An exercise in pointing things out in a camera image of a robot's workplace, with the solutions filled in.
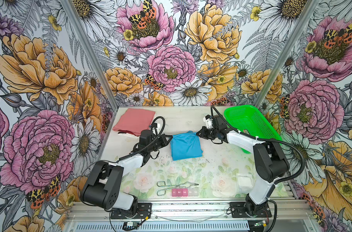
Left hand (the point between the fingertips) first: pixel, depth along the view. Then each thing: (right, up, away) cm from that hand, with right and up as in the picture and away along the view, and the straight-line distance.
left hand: (172, 140), depth 88 cm
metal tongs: (-5, -27, -8) cm, 29 cm away
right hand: (+15, +2, +5) cm, 16 cm away
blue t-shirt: (+7, -3, 0) cm, 8 cm away
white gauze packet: (+41, -24, -5) cm, 48 cm away
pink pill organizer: (+7, -27, -9) cm, 29 cm away
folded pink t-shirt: (-29, +11, +20) cm, 37 cm away
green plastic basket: (+55, +13, +26) cm, 62 cm away
